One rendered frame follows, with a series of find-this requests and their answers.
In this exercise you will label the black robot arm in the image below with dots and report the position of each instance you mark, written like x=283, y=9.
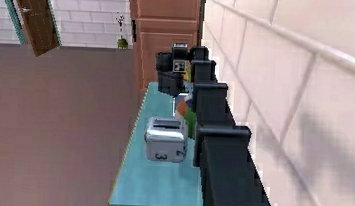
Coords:
x=222, y=166

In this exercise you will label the brown room door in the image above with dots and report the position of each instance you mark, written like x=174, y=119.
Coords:
x=37, y=18

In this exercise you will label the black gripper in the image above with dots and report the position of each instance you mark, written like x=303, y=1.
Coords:
x=169, y=83

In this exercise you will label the silver toaster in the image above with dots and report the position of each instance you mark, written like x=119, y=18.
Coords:
x=165, y=140

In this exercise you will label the teal worktop counter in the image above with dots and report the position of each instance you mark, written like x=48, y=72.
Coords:
x=152, y=186

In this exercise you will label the tall brown cupboard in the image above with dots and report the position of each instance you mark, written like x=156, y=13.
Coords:
x=165, y=20

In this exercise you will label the house plant in green pot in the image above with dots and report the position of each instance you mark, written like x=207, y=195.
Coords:
x=122, y=42

